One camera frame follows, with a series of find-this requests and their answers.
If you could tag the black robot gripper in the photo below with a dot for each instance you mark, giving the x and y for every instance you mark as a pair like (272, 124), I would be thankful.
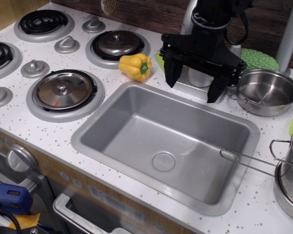
(204, 49)

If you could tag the silver toy faucet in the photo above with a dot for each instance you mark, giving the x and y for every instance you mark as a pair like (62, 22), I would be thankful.
(195, 77)

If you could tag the green toy cutting board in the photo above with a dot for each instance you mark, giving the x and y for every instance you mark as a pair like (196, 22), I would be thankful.
(160, 61)

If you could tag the yellow toy bell pepper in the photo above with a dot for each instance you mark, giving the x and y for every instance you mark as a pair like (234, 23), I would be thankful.
(136, 67)

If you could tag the green toy bitter gourd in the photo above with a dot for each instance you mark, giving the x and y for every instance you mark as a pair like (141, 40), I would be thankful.
(258, 60)

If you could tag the grey plastic sink basin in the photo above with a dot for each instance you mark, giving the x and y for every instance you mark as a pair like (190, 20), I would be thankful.
(190, 152)

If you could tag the steel pot lid back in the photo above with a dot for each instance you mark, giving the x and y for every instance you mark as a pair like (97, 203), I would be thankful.
(112, 45)

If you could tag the steel pot lid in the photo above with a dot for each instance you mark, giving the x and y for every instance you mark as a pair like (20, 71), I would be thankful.
(64, 89)
(112, 45)

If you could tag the hanging slotted spoon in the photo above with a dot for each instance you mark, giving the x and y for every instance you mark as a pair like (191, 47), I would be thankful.
(109, 6)

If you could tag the grey stove knob back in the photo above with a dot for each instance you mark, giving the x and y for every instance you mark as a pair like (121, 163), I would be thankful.
(94, 25)

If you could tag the grey stove knob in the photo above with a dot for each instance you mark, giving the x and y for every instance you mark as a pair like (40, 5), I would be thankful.
(67, 45)
(94, 25)
(35, 69)

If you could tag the steel pot lid front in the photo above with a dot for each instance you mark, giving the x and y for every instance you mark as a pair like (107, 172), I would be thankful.
(64, 89)

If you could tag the grey stove knob front middle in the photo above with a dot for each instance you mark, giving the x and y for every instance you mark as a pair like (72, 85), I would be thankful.
(35, 69)

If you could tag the black coil burner back left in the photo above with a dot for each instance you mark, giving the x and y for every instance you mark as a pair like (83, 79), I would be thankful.
(43, 21)

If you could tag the grey oven knob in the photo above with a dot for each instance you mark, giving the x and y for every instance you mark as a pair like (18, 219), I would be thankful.
(19, 159)

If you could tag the blue clamp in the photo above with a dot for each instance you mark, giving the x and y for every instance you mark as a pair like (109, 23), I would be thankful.
(15, 199)

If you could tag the steel pan with handles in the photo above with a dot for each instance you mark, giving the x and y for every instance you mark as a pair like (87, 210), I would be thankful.
(263, 92)

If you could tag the grey vertical post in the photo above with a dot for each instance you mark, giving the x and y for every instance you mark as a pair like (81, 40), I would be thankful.
(285, 50)

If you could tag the steel pan with wire handle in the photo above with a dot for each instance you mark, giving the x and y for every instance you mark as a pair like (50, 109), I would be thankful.
(283, 199)

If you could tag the grey oven door handle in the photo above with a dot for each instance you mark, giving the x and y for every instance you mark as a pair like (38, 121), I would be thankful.
(85, 217)

